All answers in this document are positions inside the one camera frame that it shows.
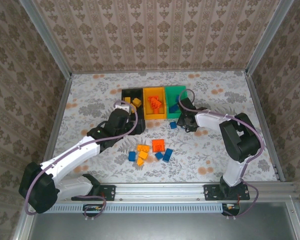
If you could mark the yellow lego brick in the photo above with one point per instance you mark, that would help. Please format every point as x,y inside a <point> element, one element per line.
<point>143,148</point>
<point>127,100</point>
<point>143,155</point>
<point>140,161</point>
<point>137,102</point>

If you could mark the grey metal shelf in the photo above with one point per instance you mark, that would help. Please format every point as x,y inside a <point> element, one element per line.
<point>165,227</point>

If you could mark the aluminium side rail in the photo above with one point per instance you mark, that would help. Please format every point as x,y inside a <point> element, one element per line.
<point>60,110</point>
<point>258,105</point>

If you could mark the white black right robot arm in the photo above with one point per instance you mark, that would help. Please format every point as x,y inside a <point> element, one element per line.
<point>207,119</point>

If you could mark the long blue lego brick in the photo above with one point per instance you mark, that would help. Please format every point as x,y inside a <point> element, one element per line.
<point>174,107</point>

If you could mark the aluminium cross rail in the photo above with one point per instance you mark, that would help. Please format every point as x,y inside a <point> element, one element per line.
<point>160,71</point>

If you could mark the black plastic bin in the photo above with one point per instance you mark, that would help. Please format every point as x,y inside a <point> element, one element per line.
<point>130,92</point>

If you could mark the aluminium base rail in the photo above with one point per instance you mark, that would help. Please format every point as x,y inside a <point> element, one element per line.
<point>160,191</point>

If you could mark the aluminium frame post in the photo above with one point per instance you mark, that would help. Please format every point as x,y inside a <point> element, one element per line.
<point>49,40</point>
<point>268,37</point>

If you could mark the long orange lego brick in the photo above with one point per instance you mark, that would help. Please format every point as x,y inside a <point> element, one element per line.
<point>151,99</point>

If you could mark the yellow plastic bin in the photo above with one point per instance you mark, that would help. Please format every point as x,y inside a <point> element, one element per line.
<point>153,115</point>

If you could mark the floral table cover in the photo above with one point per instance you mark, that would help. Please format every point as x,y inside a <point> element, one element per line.
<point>202,160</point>

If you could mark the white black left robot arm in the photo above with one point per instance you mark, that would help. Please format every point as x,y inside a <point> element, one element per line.
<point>72,155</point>

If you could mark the green plastic bin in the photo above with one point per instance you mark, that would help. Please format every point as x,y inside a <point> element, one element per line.
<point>171,93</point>

